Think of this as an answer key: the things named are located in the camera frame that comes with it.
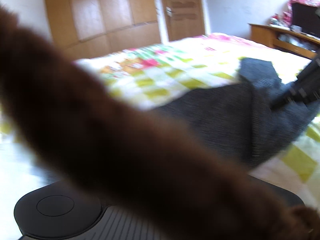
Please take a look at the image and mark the dark grey knit pants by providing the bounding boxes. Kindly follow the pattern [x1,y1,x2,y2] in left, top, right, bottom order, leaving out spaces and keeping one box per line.
[156,58,319,167]

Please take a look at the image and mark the black television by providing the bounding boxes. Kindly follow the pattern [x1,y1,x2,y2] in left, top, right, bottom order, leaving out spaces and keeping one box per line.
[291,3,320,37]

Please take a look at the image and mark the brown fuzzy sleeve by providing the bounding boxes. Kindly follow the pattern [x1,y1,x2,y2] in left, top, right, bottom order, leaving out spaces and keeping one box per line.
[1,9,319,239]

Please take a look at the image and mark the wooden wardrobe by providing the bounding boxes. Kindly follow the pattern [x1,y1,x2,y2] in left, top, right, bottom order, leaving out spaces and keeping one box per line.
[45,0,161,60]

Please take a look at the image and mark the pink floral cloth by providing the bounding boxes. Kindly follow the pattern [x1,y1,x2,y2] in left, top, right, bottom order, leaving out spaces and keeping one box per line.
[268,0,319,28]

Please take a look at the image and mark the brown wooden door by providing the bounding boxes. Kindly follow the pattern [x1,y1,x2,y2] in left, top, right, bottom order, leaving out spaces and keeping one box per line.
[162,0,205,41]

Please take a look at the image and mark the wooden tv cabinet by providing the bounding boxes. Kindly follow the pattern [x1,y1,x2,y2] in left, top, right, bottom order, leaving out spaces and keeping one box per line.
[249,24,319,59]

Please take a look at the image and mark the colourful patchwork bed sheet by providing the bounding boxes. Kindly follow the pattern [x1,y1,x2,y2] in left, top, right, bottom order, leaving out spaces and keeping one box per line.
[0,32,320,240]

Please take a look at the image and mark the silver door handle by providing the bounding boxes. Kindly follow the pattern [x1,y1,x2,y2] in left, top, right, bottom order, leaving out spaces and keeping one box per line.
[166,7,172,17]

